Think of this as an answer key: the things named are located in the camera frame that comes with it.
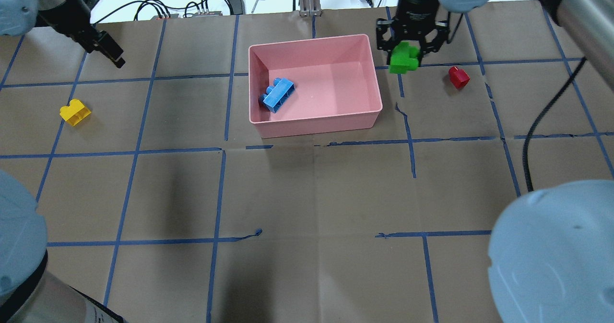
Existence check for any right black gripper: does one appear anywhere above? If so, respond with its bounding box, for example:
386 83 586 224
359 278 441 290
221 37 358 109
376 0 451 59

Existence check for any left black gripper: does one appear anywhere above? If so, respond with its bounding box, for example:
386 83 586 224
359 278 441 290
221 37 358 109
38 0 126 69

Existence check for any green block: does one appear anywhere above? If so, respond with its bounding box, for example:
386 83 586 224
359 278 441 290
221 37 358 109
389 42 421 74

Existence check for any red block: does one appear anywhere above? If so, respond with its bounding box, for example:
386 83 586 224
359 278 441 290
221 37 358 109
448 66 470 90

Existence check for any yellow block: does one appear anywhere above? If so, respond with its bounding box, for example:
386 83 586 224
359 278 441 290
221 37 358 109
59 98 92 127

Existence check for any blue block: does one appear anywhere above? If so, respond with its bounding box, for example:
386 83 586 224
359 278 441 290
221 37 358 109
259 77 295 113

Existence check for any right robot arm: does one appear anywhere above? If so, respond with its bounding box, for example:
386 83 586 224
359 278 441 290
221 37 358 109
376 0 613 323

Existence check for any pink plastic box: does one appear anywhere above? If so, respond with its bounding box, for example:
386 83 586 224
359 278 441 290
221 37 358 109
248 34 382 138

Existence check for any small black power adapter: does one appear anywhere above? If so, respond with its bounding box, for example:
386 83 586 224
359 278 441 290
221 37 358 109
229 0 245 15

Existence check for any usb hub with cables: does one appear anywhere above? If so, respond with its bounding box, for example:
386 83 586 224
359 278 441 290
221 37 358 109
152 9 223 19

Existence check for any black camera cable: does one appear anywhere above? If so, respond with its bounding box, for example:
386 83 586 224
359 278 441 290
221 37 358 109
523 57 588 193

